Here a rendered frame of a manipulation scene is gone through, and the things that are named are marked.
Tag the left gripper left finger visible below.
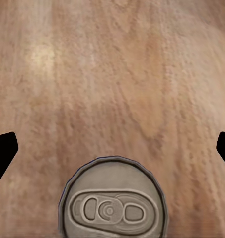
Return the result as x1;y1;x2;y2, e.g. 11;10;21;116
0;132;18;179

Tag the can of soda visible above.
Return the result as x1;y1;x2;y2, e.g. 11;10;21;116
59;156;169;238

